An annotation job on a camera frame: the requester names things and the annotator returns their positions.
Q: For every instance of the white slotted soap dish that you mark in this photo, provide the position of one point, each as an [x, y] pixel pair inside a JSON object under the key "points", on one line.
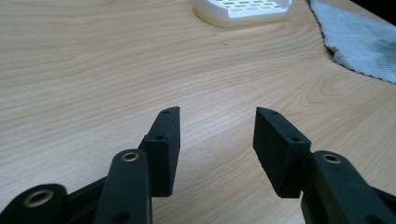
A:
{"points": [[239, 11]]}

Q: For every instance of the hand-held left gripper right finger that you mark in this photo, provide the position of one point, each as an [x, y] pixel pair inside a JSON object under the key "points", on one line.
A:
{"points": [[278, 155]]}

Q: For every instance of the grey cloth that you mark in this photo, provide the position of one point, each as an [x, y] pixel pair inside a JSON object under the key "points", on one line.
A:
{"points": [[358, 40]]}

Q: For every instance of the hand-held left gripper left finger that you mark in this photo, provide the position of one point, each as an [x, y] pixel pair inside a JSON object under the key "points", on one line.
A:
{"points": [[163, 155]]}

